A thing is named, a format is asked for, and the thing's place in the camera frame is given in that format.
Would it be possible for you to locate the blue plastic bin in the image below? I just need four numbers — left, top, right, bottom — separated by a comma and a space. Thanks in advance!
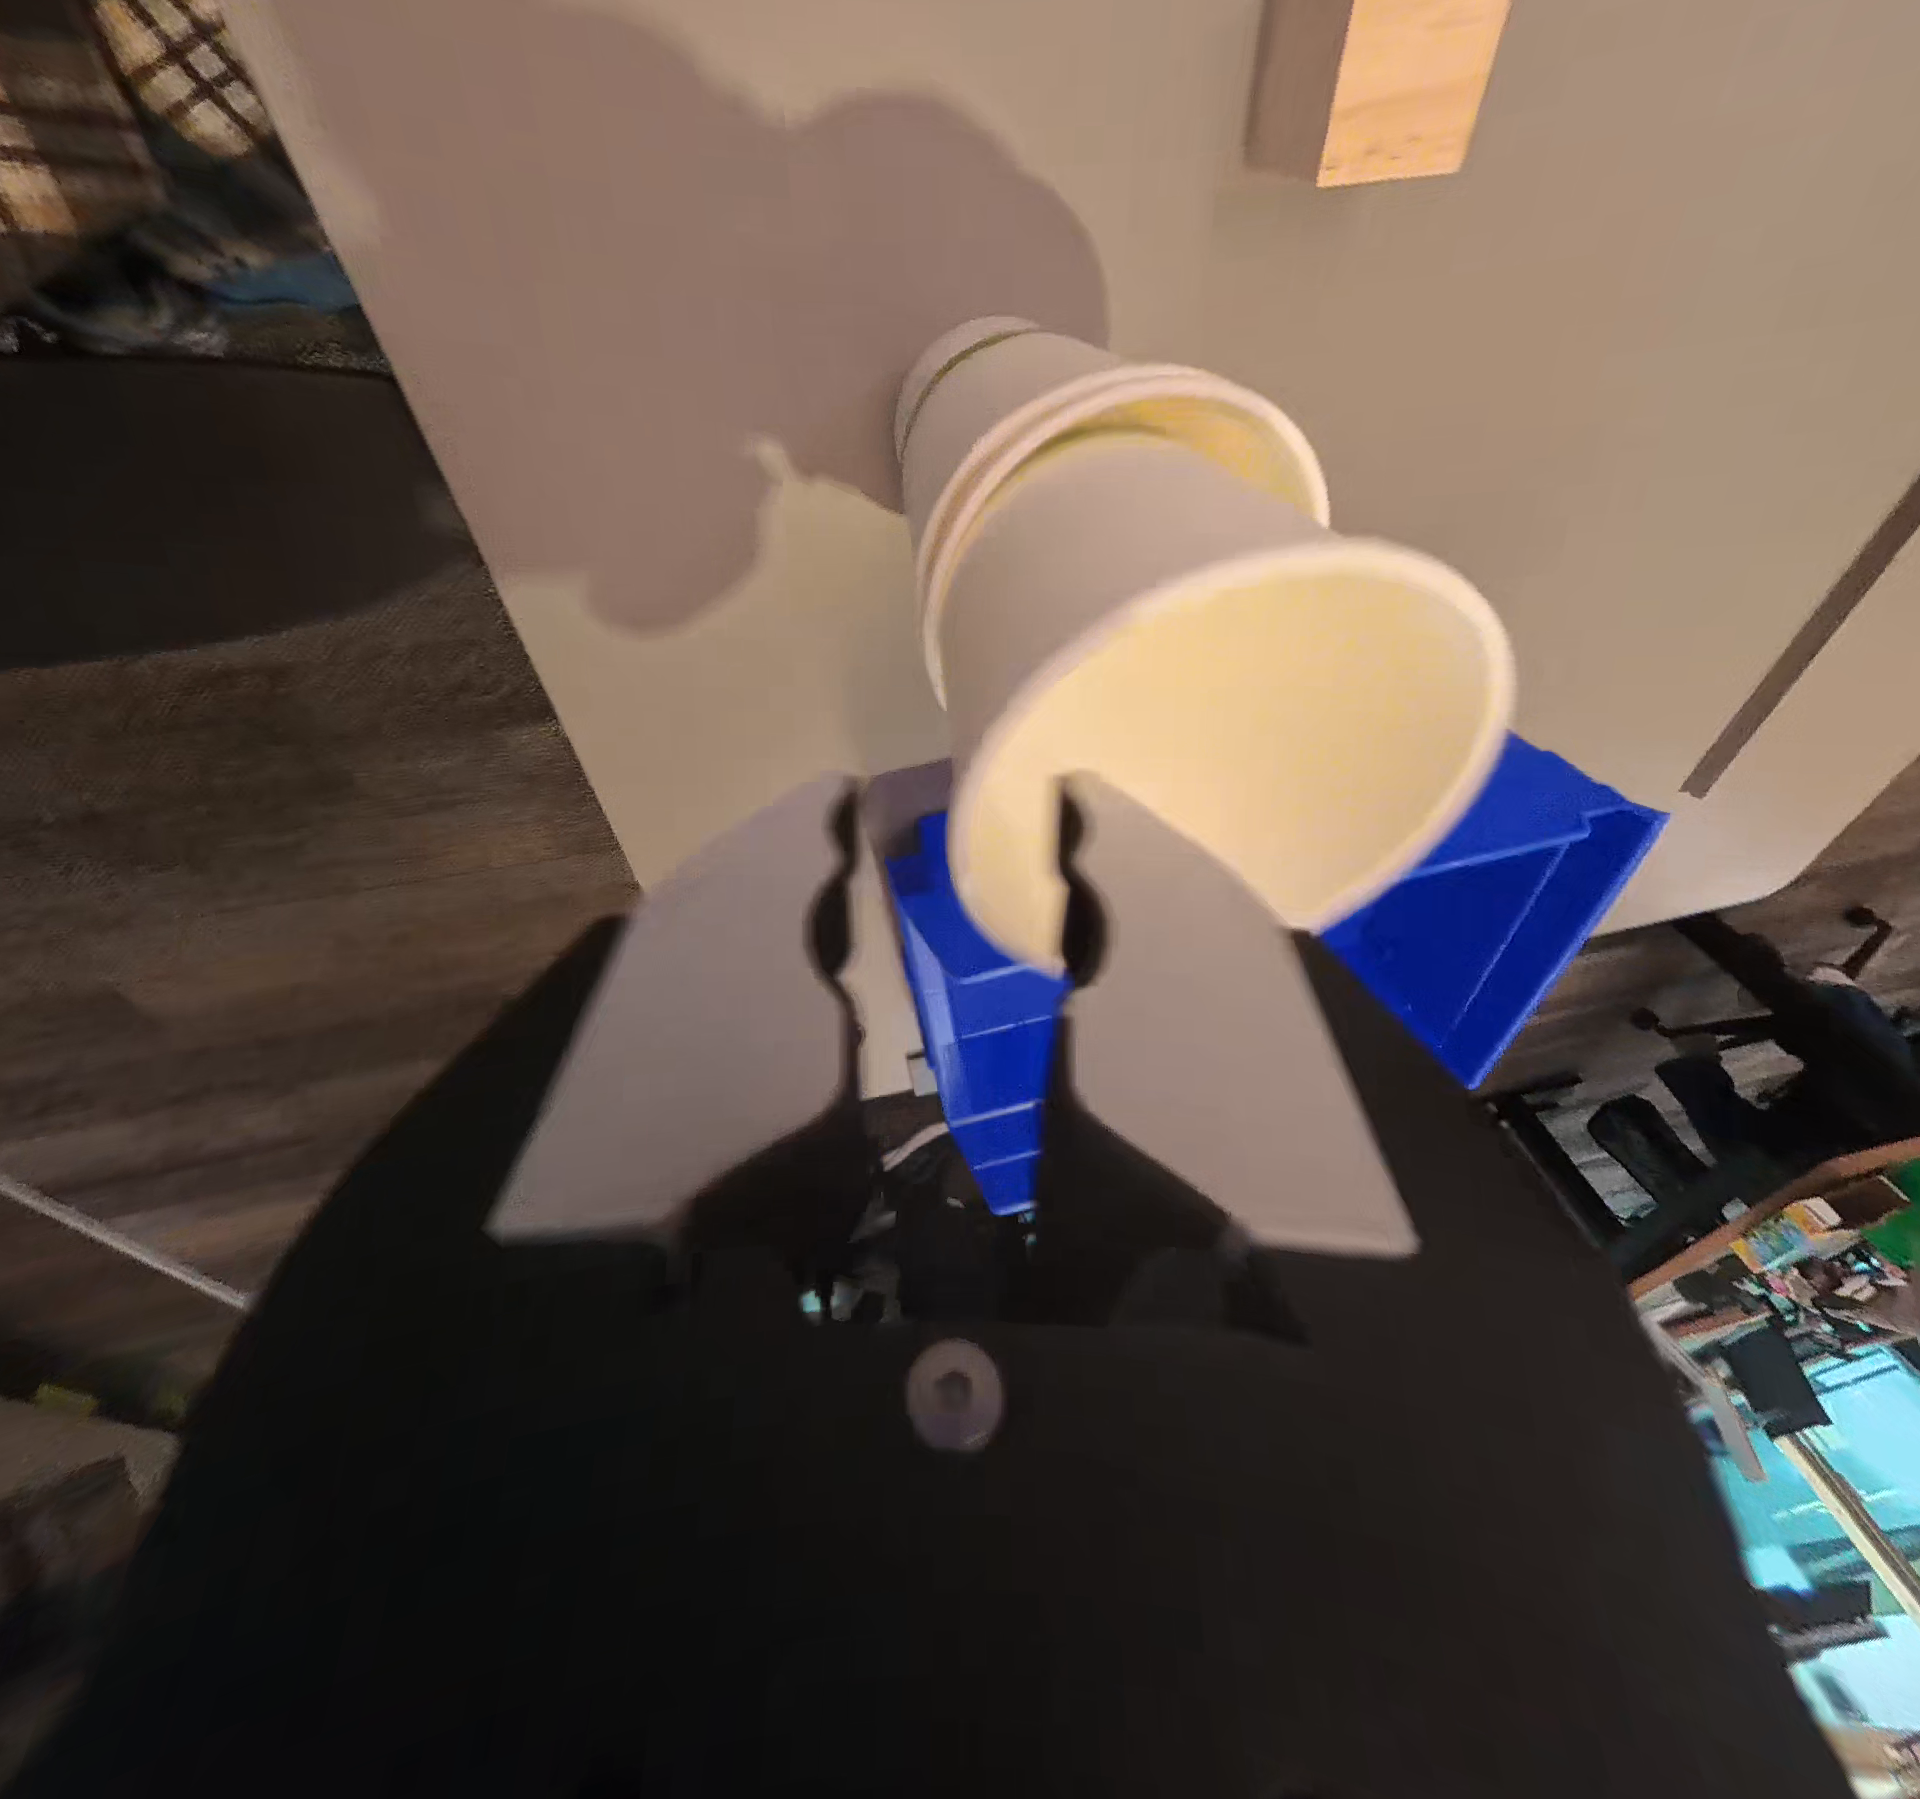
881, 731, 1671, 1219

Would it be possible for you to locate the wooden cube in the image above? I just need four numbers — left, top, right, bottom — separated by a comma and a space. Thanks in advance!
1245, 0, 1530, 189

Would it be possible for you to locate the white green-banded paper cup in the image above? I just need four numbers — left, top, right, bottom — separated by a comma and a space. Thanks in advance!
936, 381, 1330, 699
927, 365, 1331, 703
946, 458, 1517, 970
897, 318, 1331, 709

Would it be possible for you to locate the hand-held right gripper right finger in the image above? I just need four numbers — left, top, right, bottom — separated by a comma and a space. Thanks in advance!
1040, 771, 1419, 1260

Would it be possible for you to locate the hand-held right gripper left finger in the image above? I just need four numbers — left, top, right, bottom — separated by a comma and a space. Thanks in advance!
485, 775, 872, 1247

